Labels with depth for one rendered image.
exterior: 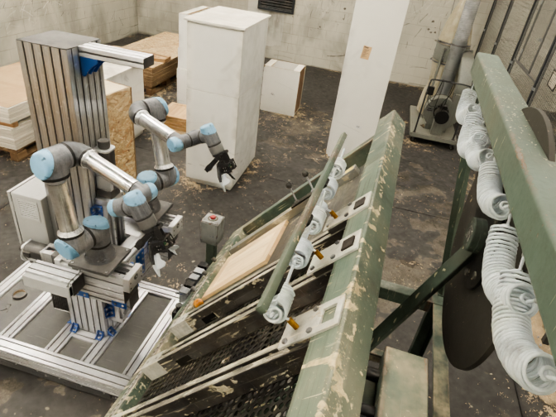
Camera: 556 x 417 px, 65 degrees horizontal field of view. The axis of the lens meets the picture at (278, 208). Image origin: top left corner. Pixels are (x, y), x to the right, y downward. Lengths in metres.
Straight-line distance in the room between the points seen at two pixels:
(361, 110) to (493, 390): 3.58
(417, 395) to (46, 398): 2.57
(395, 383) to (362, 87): 4.95
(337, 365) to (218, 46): 3.80
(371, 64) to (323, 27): 4.60
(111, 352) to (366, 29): 4.32
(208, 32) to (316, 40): 5.98
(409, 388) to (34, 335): 2.65
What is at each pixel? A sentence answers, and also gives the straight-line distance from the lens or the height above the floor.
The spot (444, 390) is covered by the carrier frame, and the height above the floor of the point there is 0.78.
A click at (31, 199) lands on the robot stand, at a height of 1.22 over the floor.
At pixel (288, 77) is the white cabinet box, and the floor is 0.61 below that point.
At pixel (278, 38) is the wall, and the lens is 10.40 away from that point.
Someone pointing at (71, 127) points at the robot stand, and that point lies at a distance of 2.32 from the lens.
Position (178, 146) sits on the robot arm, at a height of 1.59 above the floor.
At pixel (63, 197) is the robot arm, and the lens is 2.13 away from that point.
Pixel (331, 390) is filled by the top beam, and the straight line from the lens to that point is 0.90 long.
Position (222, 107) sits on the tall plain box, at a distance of 4.58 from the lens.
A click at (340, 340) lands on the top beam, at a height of 1.86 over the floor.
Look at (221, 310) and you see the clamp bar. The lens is 1.95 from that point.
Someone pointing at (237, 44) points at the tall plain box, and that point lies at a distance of 4.36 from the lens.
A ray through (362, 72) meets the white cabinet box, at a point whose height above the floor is 1.19.
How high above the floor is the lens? 2.58
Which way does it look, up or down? 33 degrees down
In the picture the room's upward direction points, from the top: 8 degrees clockwise
